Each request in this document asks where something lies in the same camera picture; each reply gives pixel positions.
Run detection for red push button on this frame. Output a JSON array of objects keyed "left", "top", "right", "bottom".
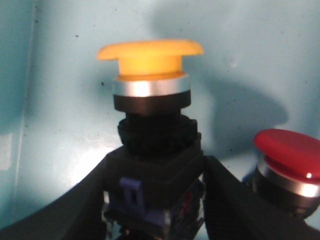
[{"left": 243, "top": 128, "right": 320, "bottom": 219}]

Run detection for yellow push button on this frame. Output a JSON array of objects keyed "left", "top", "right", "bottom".
[{"left": 97, "top": 39, "right": 205, "bottom": 240}]

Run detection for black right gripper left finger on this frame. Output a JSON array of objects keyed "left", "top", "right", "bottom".
[{"left": 0, "top": 157, "right": 107, "bottom": 240}]

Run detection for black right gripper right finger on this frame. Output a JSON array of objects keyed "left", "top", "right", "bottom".
[{"left": 203, "top": 156, "right": 320, "bottom": 240}]

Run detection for light blue plastic box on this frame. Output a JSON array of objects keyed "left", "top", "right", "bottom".
[{"left": 0, "top": 0, "right": 320, "bottom": 227}]

